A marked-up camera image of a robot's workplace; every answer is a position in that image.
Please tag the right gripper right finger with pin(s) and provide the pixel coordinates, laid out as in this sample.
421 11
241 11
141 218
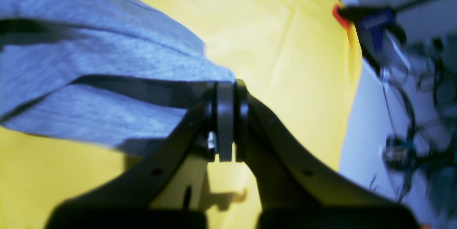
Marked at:
298 191

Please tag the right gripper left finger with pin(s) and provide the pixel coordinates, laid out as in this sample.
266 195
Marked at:
162 190

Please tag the grey t-shirt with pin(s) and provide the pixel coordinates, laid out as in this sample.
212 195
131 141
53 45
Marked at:
114 72

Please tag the yellow table cloth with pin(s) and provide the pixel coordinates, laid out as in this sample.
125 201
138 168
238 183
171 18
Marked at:
293 55

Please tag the black blue clamp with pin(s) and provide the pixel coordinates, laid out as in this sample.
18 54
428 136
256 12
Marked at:
381 37

